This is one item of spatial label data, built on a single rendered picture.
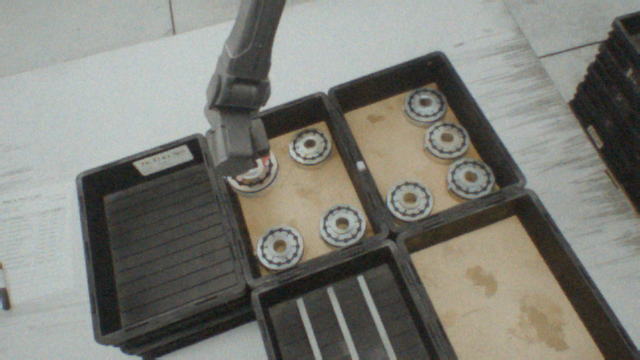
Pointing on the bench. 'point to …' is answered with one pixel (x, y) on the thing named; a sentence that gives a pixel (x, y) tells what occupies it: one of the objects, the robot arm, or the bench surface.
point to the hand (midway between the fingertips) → (249, 164)
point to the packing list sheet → (37, 241)
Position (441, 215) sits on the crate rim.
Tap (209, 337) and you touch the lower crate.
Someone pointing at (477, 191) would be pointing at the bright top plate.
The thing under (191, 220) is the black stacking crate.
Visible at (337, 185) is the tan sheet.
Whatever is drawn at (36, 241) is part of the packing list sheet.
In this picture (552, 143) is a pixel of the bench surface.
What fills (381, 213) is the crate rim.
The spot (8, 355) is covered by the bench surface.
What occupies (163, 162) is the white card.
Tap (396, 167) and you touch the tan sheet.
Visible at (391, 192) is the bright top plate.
